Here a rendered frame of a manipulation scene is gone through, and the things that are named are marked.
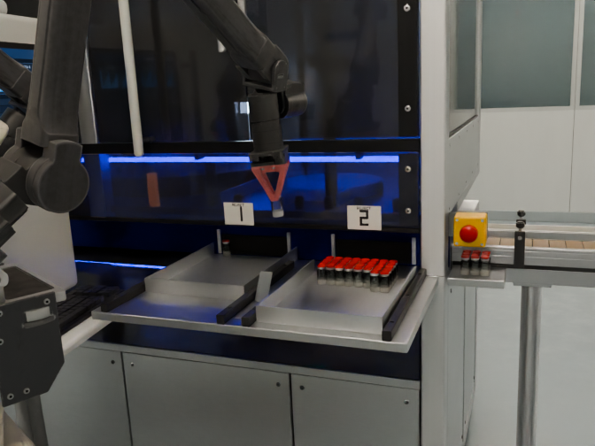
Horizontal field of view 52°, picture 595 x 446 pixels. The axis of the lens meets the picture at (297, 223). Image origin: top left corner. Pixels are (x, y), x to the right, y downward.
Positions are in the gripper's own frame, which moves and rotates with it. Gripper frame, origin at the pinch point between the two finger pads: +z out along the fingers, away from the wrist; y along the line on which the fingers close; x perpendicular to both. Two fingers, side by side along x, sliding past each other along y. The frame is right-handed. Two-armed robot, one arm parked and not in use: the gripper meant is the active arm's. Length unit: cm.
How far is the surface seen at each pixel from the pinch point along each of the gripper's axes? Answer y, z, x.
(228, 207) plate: 40.1, 9.7, 18.9
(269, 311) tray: -2.7, 22.7, 3.6
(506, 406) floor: 120, 122, -66
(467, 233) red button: 20.7, 16.8, -39.3
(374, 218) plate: 29.9, 13.7, -18.8
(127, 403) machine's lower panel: 50, 71, 62
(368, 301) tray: 8.8, 26.7, -16.0
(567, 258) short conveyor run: 29, 28, -63
